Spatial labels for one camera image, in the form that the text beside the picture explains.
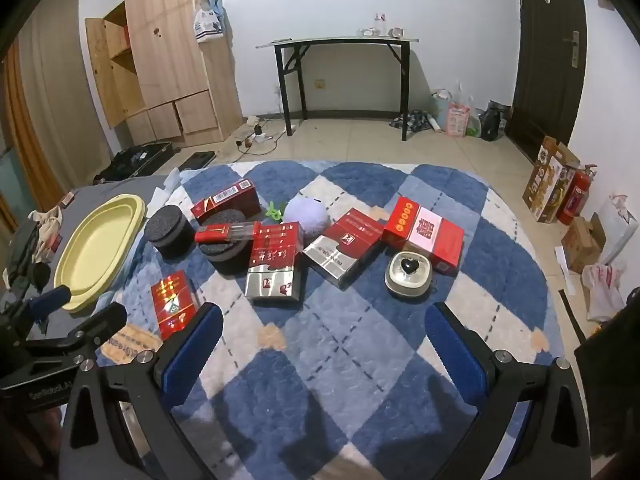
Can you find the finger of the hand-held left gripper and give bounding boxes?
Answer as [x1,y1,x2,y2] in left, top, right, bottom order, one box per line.
[22,304,127,362]
[10,286,73,329]

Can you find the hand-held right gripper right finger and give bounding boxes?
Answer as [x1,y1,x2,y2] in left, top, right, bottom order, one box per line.
[424,301,593,480]

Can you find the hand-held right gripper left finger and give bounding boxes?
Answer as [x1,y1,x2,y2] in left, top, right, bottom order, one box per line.
[60,302,224,480]

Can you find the red holographic box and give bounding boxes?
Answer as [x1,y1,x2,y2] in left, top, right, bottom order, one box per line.
[150,270,200,342]

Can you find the yellow plastic basin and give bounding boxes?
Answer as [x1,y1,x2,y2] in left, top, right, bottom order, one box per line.
[53,194,146,314]

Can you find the cream case black heart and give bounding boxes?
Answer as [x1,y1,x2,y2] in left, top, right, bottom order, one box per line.
[384,251,434,301]

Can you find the black foam puck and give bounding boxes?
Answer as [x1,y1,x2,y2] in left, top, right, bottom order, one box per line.
[197,208,253,276]
[144,204,196,260]

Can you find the red and silver carton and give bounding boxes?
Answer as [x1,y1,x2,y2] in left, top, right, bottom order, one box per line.
[303,208,391,289]
[244,221,304,306]

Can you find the slim red box clear window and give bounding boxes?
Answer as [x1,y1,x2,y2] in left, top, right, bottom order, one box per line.
[194,221,261,246]

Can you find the red box gold circles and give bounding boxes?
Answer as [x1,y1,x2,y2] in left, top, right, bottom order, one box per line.
[382,196,465,276]

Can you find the red box white lettering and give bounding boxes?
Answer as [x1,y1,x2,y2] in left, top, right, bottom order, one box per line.
[190,178,262,226]

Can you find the purple plush pouch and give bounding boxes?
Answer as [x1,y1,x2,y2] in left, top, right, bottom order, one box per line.
[283,195,331,237]

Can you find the dark clothing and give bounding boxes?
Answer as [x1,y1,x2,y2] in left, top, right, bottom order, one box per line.
[5,217,51,291]

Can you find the beige clothing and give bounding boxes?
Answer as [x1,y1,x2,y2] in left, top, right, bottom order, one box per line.
[27,205,64,263]

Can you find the grey bed sheet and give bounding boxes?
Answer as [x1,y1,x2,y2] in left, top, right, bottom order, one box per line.
[0,175,168,356]

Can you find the blue checked fleece blanket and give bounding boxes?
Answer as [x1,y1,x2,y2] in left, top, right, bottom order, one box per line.
[95,161,556,480]

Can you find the dark cloth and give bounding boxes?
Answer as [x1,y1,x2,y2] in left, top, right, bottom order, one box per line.
[575,285,640,461]

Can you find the white bag red print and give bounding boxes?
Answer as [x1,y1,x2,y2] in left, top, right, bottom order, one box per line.
[582,262,626,322]

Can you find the light blue folded towel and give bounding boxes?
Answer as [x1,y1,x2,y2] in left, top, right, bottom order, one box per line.
[164,166,193,193]

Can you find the open black suitcase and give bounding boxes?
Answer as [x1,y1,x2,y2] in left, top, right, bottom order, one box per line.
[93,142,174,186]

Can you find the brown cardboard box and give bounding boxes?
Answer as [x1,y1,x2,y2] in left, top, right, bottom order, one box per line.
[561,212,607,274]

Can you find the orange curtain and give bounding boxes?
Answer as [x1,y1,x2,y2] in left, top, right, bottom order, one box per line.
[2,35,66,213]

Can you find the black flat case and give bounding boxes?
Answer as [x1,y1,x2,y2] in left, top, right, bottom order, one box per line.
[178,151,217,171]

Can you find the red fire extinguisher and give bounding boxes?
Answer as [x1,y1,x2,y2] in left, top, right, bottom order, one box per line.
[556,164,598,226]

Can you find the printed cardboard box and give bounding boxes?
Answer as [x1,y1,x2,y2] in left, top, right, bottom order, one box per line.
[522,136,581,223]

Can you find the large white plastic bag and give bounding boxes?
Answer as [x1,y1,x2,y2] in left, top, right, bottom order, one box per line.
[597,194,636,266]

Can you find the beige curtain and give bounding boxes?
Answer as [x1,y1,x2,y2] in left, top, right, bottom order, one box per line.
[17,0,113,201]

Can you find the pink plastic bag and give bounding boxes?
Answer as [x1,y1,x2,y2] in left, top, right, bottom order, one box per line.
[446,102,471,137]

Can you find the black bag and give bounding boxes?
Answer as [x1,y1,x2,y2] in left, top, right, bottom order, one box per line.
[480,101,511,141]

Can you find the checked cloth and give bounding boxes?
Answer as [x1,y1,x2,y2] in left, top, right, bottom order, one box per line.
[390,110,433,133]

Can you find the wooden wardrobe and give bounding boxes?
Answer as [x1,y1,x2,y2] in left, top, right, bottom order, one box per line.
[85,0,244,147]

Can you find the dark wooden door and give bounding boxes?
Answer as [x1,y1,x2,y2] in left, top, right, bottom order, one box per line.
[505,0,588,163]

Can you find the white hanging plastic bag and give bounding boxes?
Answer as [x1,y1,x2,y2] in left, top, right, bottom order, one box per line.
[194,8,224,43]

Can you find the black folding table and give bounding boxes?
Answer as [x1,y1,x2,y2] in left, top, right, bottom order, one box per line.
[256,36,420,142]

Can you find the white power strip with cables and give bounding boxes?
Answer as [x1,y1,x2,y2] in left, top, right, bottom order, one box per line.
[235,117,301,153]

